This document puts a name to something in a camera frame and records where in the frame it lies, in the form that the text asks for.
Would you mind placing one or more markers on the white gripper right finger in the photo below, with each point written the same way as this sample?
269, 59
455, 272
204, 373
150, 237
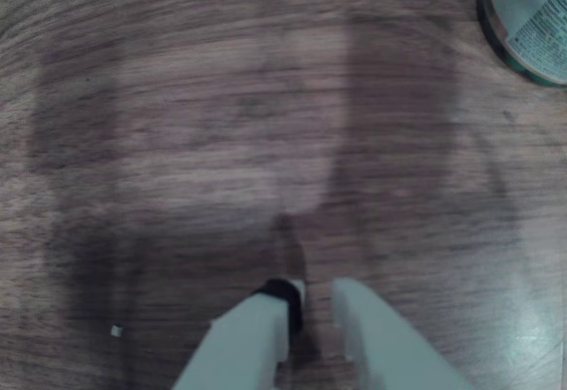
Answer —
381, 345

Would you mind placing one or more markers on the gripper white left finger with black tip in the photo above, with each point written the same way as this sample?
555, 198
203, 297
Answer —
248, 341

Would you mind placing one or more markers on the green pill bottle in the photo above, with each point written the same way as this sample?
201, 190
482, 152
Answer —
518, 4

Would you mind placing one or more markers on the small white crumb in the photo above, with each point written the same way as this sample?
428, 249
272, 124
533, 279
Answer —
116, 331

